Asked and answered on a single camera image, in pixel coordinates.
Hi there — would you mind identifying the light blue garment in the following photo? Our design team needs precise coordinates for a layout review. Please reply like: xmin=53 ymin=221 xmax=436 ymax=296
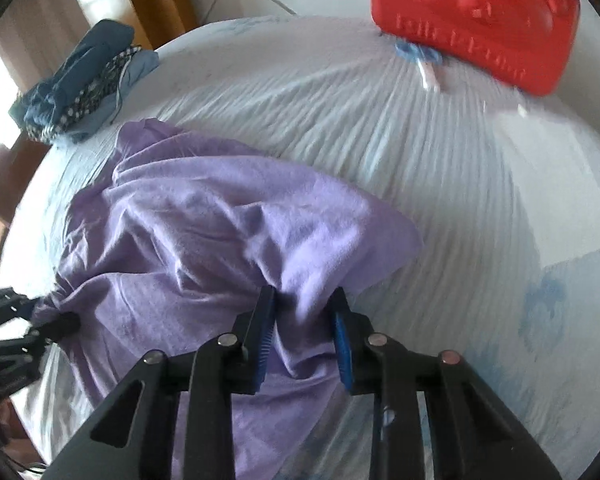
xmin=67 ymin=49 xmax=161 ymax=143

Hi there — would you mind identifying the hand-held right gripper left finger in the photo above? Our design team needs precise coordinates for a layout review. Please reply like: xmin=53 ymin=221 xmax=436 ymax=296
xmin=40 ymin=285 xmax=279 ymax=480

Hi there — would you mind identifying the white bed sheet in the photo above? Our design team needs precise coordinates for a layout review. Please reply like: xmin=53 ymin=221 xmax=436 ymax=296
xmin=0 ymin=14 xmax=600 ymax=480

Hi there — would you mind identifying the wooden frame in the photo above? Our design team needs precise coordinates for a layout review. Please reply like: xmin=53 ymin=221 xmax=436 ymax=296
xmin=111 ymin=0 xmax=202 ymax=52

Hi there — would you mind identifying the purple printed t-shirt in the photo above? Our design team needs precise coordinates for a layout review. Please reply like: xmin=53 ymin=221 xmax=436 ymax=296
xmin=30 ymin=117 xmax=425 ymax=480

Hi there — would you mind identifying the dark blue garment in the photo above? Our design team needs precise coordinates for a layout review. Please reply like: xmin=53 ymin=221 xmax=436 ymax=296
xmin=9 ymin=19 xmax=136 ymax=133

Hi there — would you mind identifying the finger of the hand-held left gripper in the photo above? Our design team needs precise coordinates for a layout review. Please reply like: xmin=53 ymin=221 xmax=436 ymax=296
xmin=0 ymin=312 xmax=79 ymax=402
xmin=0 ymin=287 xmax=45 ymax=331

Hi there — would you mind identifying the red plastic basket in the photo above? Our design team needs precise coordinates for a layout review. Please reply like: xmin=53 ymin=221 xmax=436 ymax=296
xmin=366 ymin=0 xmax=582 ymax=97

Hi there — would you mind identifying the checkered cloth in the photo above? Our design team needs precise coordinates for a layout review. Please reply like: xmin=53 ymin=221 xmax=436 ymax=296
xmin=27 ymin=45 xmax=143 ymax=143

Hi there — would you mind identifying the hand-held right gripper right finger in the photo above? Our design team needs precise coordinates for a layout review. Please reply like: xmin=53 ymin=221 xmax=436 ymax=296
xmin=327 ymin=287 xmax=564 ymax=480

